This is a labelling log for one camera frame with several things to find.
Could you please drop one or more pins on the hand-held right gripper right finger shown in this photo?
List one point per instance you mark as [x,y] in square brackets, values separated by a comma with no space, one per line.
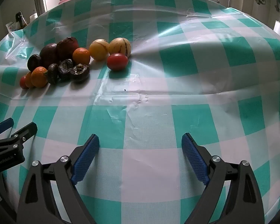
[195,158]

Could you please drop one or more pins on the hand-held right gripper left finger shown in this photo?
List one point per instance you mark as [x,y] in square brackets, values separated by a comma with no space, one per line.
[85,161]

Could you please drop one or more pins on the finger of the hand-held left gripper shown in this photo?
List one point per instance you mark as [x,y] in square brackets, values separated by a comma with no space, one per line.
[4,124]
[25,131]

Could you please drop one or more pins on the red tomato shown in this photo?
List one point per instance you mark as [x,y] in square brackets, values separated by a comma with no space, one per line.
[117,61]
[22,82]

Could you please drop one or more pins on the orange tangerine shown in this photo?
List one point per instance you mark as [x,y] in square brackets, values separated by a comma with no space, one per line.
[81,56]
[39,77]
[28,81]

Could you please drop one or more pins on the teal checked tablecloth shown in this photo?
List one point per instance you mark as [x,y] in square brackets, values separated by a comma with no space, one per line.
[142,144]

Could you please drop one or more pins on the dark maroon avocado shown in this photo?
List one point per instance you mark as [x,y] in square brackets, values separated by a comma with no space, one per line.
[49,53]

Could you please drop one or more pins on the dark glass bottle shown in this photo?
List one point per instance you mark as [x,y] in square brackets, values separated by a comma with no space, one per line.
[21,19]

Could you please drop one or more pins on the steel thermos flask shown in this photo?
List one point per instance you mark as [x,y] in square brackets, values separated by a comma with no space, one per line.
[40,3]

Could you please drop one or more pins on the white cup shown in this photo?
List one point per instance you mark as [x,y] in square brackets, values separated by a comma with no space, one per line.
[278,29]

